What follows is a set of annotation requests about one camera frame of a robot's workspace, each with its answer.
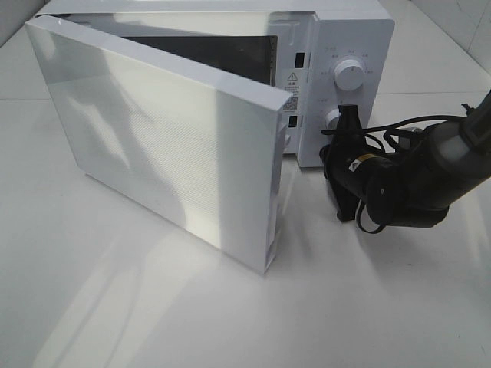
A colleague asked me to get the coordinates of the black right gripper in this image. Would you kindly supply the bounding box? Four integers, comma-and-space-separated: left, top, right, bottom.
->
319, 104, 399, 222

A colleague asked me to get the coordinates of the white timer knob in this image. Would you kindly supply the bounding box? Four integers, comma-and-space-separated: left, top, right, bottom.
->
325, 108, 341, 130

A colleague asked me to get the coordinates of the white microwave door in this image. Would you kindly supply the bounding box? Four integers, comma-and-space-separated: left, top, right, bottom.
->
25, 15, 291, 273

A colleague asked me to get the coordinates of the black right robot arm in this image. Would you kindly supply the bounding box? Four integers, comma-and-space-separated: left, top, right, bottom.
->
319, 96, 490, 234

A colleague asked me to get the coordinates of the upper white power knob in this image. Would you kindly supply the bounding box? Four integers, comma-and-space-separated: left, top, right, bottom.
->
333, 58, 365, 92

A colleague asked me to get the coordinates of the white microwave oven body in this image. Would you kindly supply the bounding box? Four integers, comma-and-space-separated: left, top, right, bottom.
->
27, 1, 394, 168

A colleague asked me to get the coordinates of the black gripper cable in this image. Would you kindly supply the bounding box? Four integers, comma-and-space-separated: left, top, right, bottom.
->
321, 103, 473, 234

